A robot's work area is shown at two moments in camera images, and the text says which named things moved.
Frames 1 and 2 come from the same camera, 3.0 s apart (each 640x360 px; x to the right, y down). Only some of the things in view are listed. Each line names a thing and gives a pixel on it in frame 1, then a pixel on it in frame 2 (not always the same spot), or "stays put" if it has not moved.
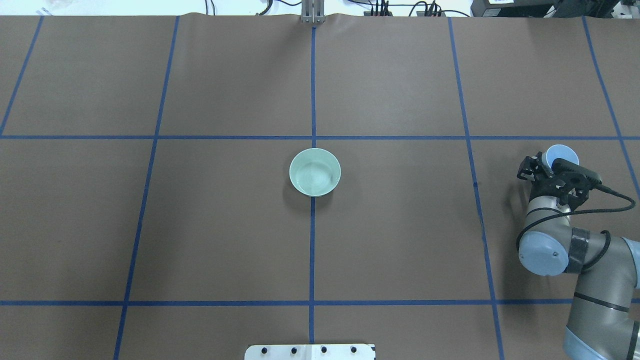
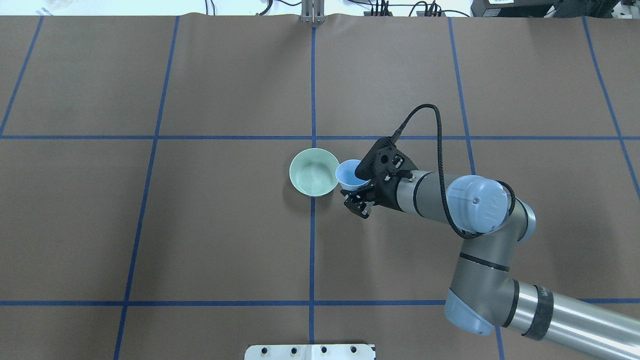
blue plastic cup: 560,151 to 346,175
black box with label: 515,8 stays put
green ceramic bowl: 315,172 stays put
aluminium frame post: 313,11 stays put
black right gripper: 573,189 to 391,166
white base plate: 310,352 stays put
